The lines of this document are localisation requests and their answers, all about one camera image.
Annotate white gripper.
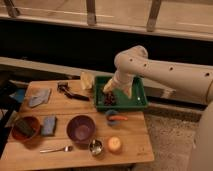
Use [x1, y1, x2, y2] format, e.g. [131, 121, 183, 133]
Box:
[103, 71, 134, 99]

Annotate blue sponge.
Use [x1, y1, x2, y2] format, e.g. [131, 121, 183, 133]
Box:
[41, 116, 57, 136]

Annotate green plastic tray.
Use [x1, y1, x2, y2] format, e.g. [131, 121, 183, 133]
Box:
[93, 76, 148, 111]

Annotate grey folded cloth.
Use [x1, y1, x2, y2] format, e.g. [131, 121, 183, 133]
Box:
[28, 88, 51, 108]

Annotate blue object left edge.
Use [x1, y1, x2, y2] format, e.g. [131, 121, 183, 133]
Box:
[11, 88, 26, 103]

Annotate black handled kitchen tool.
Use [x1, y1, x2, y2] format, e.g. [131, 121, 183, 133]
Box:
[57, 82, 89, 101]

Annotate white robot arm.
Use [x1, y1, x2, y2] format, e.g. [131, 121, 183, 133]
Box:
[103, 45, 213, 171]

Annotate small metal cup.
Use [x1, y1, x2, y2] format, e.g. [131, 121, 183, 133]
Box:
[89, 139, 103, 156]

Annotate silver spoon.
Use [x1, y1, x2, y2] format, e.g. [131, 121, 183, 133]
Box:
[40, 146, 73, 153]

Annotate orange red bowl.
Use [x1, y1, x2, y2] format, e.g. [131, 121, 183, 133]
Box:
[11, 116, 41, 143]

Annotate purple bowl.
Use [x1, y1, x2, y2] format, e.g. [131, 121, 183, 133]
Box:
[66, 115, 96, 144]

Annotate small blue dish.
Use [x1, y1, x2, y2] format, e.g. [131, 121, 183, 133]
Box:
[105, 110, 118, 126]

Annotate orange fruit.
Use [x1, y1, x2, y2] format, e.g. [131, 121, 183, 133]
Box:
[107, 137, 122, 153]

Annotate orange carrot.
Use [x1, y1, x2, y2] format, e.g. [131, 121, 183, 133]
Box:
[108, 115, 128, 121]

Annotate dark green scrubber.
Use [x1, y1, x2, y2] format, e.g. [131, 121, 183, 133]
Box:
[15, 119, 35, 137]

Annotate dark grapes in tray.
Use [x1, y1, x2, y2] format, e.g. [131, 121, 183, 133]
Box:
[104, 92, 116, 106]

